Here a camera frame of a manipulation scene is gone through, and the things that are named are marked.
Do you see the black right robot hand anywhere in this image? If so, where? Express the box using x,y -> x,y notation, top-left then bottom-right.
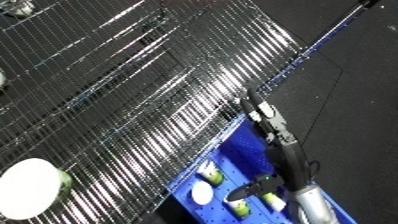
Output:
225,87 -> 313,203

